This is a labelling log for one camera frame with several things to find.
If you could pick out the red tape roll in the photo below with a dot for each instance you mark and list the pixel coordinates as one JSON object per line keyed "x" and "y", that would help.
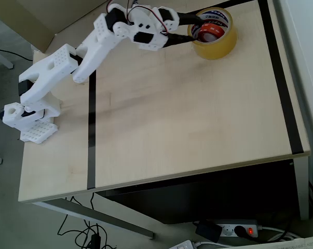
{"x": 213, "y": 30}

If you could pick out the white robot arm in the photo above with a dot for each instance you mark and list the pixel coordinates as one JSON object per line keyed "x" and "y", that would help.
{"x": 94, "y": 52}

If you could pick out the white perforated arm base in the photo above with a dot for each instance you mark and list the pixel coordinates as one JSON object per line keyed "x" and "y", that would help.
{"x": 39, "y": 132}

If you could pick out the yellow tape roll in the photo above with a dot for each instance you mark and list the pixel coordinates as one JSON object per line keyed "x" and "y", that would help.
{"x": 218, "y": 50}

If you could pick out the black tape strip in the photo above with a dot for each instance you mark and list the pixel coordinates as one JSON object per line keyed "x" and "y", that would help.
{"x": 91, "y": 142}
{"x": 283, "y": 90}
{"x": 234, "y": 3}

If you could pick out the grey slanted table leg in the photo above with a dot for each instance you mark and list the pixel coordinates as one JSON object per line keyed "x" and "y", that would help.
{"x": 107, "y": 215}

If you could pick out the grey upright table leg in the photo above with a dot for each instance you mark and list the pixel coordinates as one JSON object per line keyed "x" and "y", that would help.
{"x": 302, "y": 186}

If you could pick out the black power adapter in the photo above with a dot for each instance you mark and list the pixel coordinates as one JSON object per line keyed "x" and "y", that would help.
{"x": 208, "y": 230}

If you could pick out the grey power strip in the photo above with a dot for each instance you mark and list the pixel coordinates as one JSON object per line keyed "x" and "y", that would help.
{"x": 229, "y": 230}

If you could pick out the black round plug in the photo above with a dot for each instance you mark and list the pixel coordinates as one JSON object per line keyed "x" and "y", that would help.
{"x": 239, "y": 230}

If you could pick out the white socket block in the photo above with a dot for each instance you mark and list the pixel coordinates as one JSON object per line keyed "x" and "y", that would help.
{"x": 182, "y": 245}

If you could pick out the white printed paper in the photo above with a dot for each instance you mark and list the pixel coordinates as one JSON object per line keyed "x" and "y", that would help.
{"x": 288, "y": 245}

